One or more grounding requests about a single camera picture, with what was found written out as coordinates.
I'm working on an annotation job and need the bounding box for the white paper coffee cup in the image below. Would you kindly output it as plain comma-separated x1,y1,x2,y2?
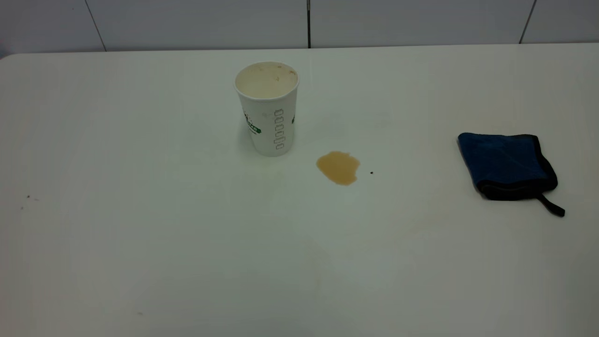
234,61,300,157

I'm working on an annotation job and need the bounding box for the blue cloth with black trim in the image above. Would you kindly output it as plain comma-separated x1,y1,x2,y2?
457,132,566,218

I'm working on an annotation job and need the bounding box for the brown coffee spill puddle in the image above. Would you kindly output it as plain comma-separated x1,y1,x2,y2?
316,151,361,186

